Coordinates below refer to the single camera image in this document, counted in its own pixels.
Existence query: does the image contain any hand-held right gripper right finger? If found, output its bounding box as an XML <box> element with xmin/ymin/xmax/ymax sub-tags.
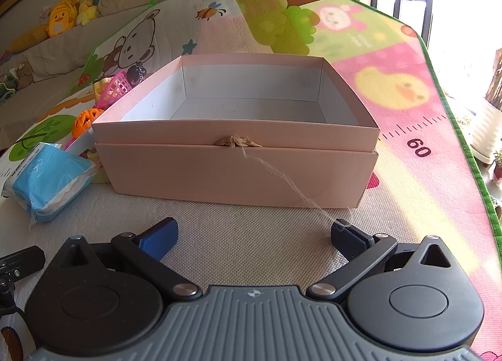
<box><xmin>306</xmin><ymin>219</ymin><xmax>451</xmax><ymax>303</ymax></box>

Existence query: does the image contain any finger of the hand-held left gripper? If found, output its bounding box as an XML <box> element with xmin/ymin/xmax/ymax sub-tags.
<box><xmin>0</xmin><ymin>245</ymin><xmax>45</xmax><ymax>280</ymax></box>

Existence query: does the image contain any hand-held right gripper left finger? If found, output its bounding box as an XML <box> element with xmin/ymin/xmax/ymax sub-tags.
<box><xmin>51</xmin><ymin>217</ymin><xmax>202</xmax><ymax>301</ymax></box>

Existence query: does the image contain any blue tissue pack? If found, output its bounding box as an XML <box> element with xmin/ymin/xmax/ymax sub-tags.
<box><xmin>0</xmin><ymin>141</ymin><xmax>99</xmax><ymax>224</ymax></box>

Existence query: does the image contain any pink cardboard box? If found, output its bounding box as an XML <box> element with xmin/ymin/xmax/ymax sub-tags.
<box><xmin>91</xmin><ymin>53</ymin><xmax>381</xmax><ymax>209</ymax></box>

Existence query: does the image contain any orange ball toy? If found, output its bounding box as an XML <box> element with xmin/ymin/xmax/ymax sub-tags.
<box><xmin>72</xmin><ymin>108</ymin><xmax>104</xmax><ymax>138</ymax></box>

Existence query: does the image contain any pink toy basket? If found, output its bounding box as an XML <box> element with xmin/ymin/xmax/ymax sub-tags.
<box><xmin>96</xmin><ymin>71</ymin><xmax>134</xmax><ymax>109</ymax></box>

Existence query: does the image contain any yellow toy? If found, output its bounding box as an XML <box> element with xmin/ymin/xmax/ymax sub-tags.
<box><xmin>92</xmin><ymin>78</ymin><xmax>114</xmax><ymax>105</ymax></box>

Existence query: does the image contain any printed cartoon play mat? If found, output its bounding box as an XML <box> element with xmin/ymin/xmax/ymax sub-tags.
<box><xmin>0</xmin><ymin>0</ymin><xmax>502</xmax><ymax>361</ymax></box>

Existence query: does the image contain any white ribbed plant pot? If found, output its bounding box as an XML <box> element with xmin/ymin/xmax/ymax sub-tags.
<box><xmin>471</xmin><ymin>100</ymin><xmax>502</xmax><ymax>166</ymax></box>

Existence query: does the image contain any small brown plush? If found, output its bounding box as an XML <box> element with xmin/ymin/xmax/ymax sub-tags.
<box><xmin>16</xmin><ymin>63</ymin><xmax>34</xmax><ymax>89</ymax></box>

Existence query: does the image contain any beige sofa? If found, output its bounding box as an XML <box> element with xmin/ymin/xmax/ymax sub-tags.
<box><xmin>0</xmin><ymin>4</ymin><xmax>158</xmax><ymax>150</ymax></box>

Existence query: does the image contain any long yellow plush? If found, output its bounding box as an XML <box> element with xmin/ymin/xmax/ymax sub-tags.
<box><xmin>8</xmin><ymin>24</ymin><xmax>50</xmax><ymax>54</ymax></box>

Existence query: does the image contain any yellow duck plush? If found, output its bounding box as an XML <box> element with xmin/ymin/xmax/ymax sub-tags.
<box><xmin>46</xmin><ymin>0</ymin><xmax>77</xmax><ymax>38</ymax></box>

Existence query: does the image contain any yellow bear plush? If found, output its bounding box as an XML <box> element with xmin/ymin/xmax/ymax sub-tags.
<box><xmin>71</xmin><ymin>0</ymin><xmax>99</xmax><ymax>26</ymax></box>

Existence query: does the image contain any beige twine string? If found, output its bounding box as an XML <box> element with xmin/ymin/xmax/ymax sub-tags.
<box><xmin>214</xmin><ymin>134</ymin><xmax>354</xmax><ymax>232</ymax></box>

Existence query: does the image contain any dark window frame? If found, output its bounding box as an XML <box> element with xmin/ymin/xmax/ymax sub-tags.
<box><xmin>392</xmin><ymin>0</ymin><xmax>436</xmax><ymax>44</ymax></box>

